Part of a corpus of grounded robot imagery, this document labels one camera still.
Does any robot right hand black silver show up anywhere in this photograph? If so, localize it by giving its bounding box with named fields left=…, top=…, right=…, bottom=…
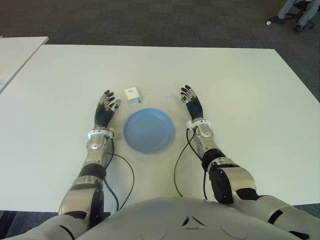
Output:
left=179, top=84, right=205, bottom=123

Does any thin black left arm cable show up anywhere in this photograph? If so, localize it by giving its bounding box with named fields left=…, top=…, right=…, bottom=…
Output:
left=108, top=136, right=135, bottom=210

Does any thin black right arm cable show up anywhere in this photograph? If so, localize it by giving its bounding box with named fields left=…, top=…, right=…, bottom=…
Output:
left=174, top=128, right=193, bottom=198

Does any seated person in grey trousers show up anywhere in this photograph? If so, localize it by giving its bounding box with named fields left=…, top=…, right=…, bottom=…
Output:
left=276, top=0, right=320, bottom=32

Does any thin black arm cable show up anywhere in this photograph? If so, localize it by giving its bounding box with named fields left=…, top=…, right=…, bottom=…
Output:
left=174, top=128, right=193, bottom=198
left=108, top=136, right=135, bottom=210

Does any neighbouring white table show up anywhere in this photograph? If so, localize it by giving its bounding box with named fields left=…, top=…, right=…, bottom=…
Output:
left=0, top=36, right=49, bottom=95

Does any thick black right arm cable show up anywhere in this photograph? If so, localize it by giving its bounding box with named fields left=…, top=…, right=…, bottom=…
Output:
left=187, top=129, right=208, bottom=200

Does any white charger block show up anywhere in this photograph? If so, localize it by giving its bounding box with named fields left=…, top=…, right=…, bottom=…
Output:
left=124, top=86, right=145, bottom=105

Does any blue plastic plate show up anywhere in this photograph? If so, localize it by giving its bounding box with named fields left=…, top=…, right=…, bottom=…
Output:
left=123, top=107, right=176, bottom=154

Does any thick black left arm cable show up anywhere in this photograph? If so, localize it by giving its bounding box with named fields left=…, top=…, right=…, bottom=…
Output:
left=102, top=177, right=120, bottom=211

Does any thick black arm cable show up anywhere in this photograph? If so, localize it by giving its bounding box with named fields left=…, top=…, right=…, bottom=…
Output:
left=187, top=129, right=208, bottom=200
left=102, top=177, right=120, bottom=211

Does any robot left hand black silver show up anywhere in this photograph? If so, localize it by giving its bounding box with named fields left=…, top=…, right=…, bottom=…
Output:
left=93, top=89, right=123, bottom=130

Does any robot torso grey shell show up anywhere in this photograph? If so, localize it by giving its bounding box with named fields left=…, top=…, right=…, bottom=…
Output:
left=74, top=196, right=305, bottom=240

